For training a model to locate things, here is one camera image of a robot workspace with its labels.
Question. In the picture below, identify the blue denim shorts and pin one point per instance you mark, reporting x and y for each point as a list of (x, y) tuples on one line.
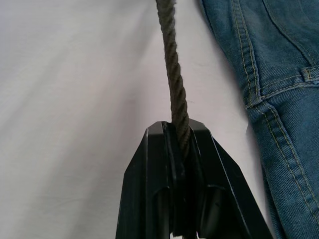
[(279, 99)]

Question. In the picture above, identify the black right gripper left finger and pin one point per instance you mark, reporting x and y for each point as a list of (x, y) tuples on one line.
[(147, 179)]

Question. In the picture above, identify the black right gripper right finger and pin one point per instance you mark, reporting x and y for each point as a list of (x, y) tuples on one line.
[(214, 179)]

